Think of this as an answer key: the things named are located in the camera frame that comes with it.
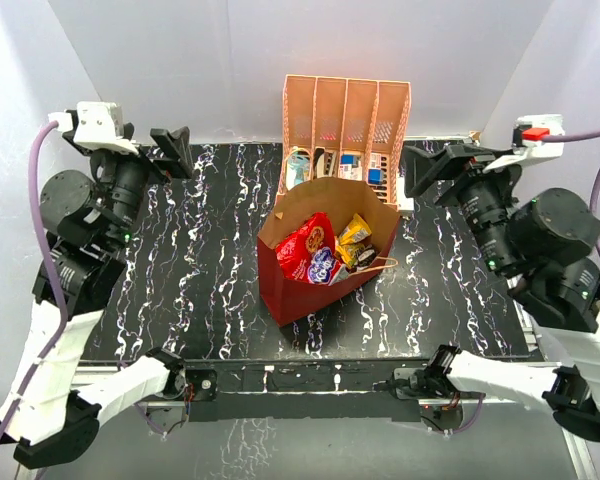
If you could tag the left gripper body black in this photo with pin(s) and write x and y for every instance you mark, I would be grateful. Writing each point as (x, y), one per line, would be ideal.
(127, 177)

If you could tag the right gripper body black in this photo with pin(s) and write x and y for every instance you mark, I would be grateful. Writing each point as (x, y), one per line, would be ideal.
(482, 199)

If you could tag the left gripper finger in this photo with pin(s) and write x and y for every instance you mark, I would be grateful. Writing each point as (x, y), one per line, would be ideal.
(169, 162)
(181, 139)

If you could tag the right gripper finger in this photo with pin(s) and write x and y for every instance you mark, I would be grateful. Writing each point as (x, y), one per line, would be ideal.
(427, 150)
(418, 162)

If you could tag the yellow snack packet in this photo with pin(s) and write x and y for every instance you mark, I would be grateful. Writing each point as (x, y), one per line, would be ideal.
(350, 242)

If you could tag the red paper bag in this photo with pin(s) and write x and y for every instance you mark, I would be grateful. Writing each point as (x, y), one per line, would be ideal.
(289, 300)

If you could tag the red cookie snack bag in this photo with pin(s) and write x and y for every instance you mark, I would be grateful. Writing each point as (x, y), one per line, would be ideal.
(308, 254)

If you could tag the purple brown candy packet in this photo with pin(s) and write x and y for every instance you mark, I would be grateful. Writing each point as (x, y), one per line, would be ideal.
(362, 258)

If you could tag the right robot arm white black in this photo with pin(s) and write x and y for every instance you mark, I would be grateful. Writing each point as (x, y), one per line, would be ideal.
(544, 248)

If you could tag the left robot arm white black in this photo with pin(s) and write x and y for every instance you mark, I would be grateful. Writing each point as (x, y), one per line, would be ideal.
(82, 221)

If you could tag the blue eraser block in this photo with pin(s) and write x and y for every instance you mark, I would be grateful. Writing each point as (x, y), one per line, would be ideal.
(375, 177)

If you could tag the white box beside organizer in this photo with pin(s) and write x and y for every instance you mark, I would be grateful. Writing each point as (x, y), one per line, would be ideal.
(405, 205)

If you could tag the white red card box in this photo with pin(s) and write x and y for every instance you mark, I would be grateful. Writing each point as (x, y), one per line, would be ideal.
(350, 167)

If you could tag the pink desk organizer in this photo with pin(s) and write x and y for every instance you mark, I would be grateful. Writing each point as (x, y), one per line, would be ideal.
(349, 116)

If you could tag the black stapler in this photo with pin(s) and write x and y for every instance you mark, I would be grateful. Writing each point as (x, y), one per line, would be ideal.
(324, 163)

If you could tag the blue tape dispenser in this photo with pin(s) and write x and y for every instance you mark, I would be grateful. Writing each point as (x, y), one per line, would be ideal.
(297, 169)

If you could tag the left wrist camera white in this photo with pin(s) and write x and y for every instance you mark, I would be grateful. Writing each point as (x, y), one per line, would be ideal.
(95, 125)

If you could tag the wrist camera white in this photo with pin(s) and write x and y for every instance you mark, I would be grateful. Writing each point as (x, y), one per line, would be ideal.
(95, 125)
(528, 142)

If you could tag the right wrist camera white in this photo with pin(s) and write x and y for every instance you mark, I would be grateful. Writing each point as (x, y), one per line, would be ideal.
(528, 142)

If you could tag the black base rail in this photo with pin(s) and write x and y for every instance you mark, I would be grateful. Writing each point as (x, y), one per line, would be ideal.
(298, 389)

